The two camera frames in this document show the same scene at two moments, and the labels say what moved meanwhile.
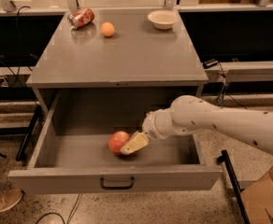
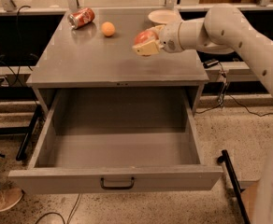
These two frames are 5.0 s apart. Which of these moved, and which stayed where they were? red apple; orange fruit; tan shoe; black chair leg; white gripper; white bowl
Moved: red apple; white gripper
Stayed: white bowl; orange fruit; tan shoe; black chair leg
